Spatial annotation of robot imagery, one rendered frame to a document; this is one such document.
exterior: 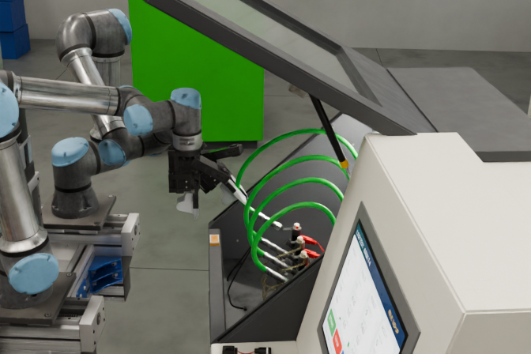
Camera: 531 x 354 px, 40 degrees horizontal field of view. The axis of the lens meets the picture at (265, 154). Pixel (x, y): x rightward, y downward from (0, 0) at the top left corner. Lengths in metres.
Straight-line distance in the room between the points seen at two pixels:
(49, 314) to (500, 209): 1.16
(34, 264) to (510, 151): 1.15
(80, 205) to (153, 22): 2.99
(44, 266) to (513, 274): 1.09
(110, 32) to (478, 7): 6.80
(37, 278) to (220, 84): 3.71
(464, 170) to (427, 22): 7.15
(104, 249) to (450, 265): 1.49
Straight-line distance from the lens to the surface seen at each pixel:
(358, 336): 1.49
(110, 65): 2.34
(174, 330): 3.65
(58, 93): 1.86
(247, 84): 5.41
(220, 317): 2.09
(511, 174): 1.78
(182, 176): 1.92
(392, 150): 1.62
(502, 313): 1.13
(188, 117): 1.85
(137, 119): 1.81
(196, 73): 5.37
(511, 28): 8.89
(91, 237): 2.47
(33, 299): 2.04
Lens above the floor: 2.16
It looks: 23 degrees down
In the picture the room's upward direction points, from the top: 1 degrees clockwise
